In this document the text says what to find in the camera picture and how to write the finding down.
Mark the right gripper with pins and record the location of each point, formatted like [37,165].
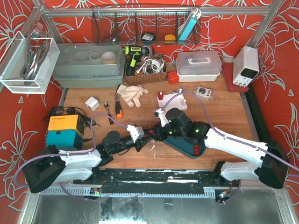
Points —
[157,132]

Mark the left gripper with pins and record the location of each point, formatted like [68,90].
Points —
[140,143]

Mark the orange black handled screwdriver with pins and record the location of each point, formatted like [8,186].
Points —
[118,108]

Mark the bagged white control box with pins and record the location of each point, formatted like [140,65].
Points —
[205,93]

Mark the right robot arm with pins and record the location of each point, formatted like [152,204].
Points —
[266,162]

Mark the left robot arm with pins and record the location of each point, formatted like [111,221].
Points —
[53,166]

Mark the teal plastic tray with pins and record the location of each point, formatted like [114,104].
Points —
[183,147]

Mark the white work glove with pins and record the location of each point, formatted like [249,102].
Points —
[131,94]

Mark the woven basket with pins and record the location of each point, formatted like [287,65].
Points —
[145,78]

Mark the orange power cube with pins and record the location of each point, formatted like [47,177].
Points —
[172,77]

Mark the small white adapter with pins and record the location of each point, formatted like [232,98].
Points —
[92,103]

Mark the orange teal device box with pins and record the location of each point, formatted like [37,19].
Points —
[65,132]

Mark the white plastic toolbox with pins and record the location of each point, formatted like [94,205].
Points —
[198,66]

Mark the grey storage box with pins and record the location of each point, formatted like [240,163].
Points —
[87,65]

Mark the yellow tape measure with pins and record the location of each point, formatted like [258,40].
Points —
[169,39]

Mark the red mat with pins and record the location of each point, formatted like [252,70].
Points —
[227,70]

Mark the white power supply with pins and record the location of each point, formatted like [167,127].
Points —
[246,66]

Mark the blue white tool case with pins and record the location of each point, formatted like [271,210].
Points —
[185,29]

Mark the clear acrylic box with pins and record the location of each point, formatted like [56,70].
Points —
[30,66]

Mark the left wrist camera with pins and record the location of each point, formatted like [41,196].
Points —
[136,132]

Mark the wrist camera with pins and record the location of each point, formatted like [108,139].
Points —
[136,132]
[161,114]

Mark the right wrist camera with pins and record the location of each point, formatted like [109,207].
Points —
[161,114]

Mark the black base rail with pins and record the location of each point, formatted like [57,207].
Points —
[156,181]

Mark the white four-peg base plate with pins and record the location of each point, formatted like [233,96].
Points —
[178,102]

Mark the red handled small ratchet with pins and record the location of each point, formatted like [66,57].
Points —
[106,105]

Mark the green yellow cordless drill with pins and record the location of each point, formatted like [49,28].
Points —
[135,54]

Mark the black cable duct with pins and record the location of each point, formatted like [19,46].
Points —
[258,118]

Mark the black wire basket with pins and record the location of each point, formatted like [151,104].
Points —
[125,24]

